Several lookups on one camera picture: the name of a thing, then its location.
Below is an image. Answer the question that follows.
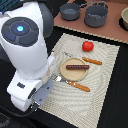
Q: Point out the brown wooden board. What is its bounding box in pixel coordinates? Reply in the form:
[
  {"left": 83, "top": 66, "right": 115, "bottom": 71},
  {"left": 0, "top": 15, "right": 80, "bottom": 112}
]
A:
[{"left": 50, "top": 0, "right": 128, "bottom": 44}]

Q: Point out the orange handled toy fork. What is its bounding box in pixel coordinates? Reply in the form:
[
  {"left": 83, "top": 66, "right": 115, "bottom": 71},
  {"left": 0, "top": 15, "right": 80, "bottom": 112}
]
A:
[{"left": 51, "top": 74, "right": 90, "bottom": 92}]

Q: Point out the orange handled toy knife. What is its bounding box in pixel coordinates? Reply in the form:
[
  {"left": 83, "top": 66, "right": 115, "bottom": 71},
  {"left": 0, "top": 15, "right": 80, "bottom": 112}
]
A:
[{"left": 62, "top": 52, "right": 102, "bottom": 65}]

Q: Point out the brown grilled toy sausage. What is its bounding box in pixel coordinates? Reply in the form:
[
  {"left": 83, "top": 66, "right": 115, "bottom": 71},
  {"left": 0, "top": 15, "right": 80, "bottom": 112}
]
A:
[{"left": 66, "top": 65, "right": 89, "bottom": 70}]

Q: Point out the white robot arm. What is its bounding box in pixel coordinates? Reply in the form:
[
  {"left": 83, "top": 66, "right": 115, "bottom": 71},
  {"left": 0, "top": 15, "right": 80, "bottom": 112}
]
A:
[{"left": 0, "top": 0, "right": 55, "bottom": 111}]

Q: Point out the large grey pot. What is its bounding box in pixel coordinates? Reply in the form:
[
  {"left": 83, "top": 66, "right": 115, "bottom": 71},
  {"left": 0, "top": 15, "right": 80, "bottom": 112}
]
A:
[{"left": 84, "top": 1, "right": 108, "bottom": 28}]

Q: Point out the round wooden plate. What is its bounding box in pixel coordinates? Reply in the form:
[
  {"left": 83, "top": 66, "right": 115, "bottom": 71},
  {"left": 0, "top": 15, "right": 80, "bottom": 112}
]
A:
[{"left": 60, "top": 58, "right": 88, "bottom": 81}]

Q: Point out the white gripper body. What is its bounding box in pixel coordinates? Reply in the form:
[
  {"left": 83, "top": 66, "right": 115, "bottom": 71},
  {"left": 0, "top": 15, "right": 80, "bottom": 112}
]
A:
[{"left": 7, "top": 55, "right": 56, "bottom": 112}]

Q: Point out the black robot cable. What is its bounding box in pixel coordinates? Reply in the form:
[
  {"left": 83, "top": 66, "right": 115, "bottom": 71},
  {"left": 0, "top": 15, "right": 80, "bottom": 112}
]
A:
[{"left": 0, "top": 49, "right": 56, "bottom": 118}]

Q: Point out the red toy tomato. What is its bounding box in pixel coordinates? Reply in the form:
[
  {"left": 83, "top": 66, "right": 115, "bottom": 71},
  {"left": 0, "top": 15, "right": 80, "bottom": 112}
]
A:
[{"left": 82, "top": 41, "right": 94, "bottom": 52}]

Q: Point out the beige woven placemat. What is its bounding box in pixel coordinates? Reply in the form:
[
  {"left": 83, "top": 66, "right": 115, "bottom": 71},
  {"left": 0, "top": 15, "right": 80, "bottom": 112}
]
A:
[{"left": 41, "top": 34, "right": 119, "bottom": 128}]

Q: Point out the small grey pot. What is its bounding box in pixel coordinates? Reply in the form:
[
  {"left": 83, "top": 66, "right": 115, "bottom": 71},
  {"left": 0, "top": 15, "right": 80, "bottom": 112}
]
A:
[{"left": 59, "top": 2, "right": 82, "bottom": 22}]

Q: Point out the beige bowl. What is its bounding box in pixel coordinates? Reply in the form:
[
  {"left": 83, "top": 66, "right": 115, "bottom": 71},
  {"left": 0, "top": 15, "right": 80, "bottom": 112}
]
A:
[{"left": 121, "top": 7, "right": 128, "bottom": 30}]

